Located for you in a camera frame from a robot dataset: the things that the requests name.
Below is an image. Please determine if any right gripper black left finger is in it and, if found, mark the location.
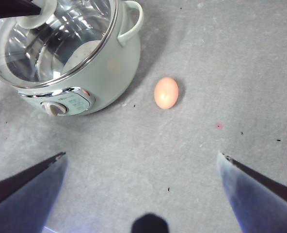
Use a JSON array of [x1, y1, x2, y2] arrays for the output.
[[0, 152, 68, 233]]

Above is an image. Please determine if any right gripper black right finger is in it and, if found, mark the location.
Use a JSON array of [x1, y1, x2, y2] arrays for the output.
[[217, 150, 287, 233]]

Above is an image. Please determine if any pale green electric pot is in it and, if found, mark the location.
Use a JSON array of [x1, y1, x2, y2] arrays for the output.
[[0, 0, 144, 117]]

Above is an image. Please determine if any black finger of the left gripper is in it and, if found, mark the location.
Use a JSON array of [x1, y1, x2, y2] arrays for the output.
[[0, 0, 42, 21]]

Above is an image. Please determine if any brown egg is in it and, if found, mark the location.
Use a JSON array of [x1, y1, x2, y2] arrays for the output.
[[154, 76, 179, 109]]

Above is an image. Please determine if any glass lid with green knob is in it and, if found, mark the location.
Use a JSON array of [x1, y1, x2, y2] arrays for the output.
[[0, 0, 120, 88]]

